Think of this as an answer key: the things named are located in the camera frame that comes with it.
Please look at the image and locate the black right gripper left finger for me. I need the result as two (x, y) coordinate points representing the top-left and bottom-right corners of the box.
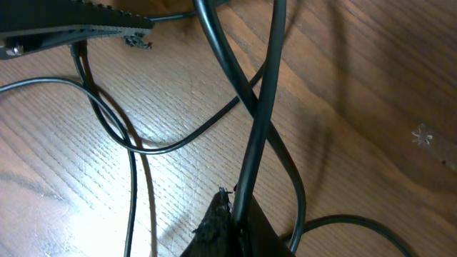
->
(181, 187), (233, 257)

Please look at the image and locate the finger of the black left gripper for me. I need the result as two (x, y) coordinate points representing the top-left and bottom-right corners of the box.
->
(1, 0), (154, 36)
(1, 30), (151, 60)

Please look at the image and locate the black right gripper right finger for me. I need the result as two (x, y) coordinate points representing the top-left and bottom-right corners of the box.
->
(235, 197), (294, 257)

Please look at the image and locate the black micro-USB cable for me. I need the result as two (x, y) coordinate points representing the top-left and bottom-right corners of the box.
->
(0, 0), (415, 257)

